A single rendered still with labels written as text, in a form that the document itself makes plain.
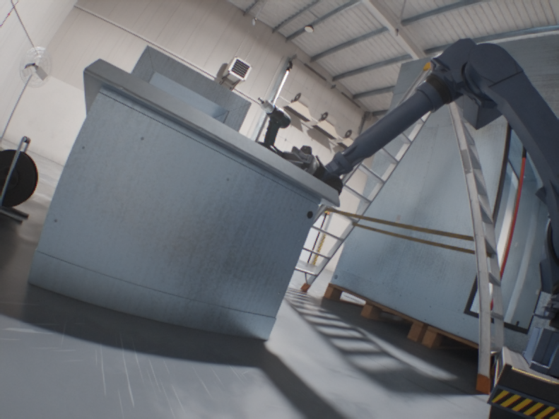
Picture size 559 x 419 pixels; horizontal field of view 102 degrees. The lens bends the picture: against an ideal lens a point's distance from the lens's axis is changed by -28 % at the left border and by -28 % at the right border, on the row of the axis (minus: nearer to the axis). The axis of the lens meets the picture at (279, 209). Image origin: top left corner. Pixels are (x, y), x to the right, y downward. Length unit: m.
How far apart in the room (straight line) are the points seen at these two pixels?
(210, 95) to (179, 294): 2.32
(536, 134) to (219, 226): 1.26
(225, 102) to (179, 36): 8.93
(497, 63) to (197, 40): 11.11
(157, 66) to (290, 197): 2.18
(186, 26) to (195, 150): 11.26
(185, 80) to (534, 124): 2.69
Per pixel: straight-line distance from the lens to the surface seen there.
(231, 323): 1.14
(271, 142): 1.25
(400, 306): 2.98
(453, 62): 1.73
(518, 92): 1.51
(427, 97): 1.66
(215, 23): 12.54
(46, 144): 10.88
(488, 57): 1.62
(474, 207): 2.08
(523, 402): 1.14
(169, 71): 3.03
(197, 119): 0.93
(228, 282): 1.08
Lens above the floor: 0.38
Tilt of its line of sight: 6 degrees up
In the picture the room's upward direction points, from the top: 21 degrees clockwise
